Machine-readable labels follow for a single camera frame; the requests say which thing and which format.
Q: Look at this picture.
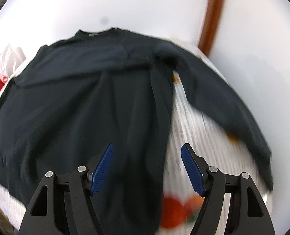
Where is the white fruit print tablecloth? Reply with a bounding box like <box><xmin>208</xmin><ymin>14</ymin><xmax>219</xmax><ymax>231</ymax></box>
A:
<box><xmin>0</xmin><ymin>41</ymin><xmax>272</xmax><ymax>234</ymax></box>

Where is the brown wooden door frame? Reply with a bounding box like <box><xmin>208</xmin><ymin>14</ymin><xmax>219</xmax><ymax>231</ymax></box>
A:
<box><xmin>198</xmin><ymin>0</ymin><xmax>225</xmax><ymax>56</ymax></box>

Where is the black sweatshirt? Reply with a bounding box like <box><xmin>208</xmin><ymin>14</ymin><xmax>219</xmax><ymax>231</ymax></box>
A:
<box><xmin>0</xmin><ymin>29</ymin><xmax>273</xmax><ymax>234</ymax></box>

